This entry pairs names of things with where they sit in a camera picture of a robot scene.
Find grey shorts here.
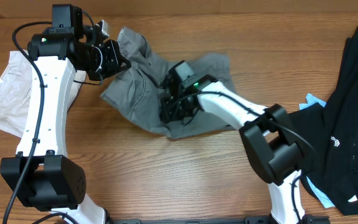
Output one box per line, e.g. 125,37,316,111
101,27,232,139

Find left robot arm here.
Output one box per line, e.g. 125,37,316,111
0,4,131,223

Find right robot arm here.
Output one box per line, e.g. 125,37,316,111
160,60,329,223

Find folded cream shorts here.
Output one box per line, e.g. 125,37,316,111
0,49,86,139

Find light blue cloth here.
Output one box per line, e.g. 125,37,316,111
299,93,326,110

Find black polo shirt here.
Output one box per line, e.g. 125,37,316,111
290,27,358,215

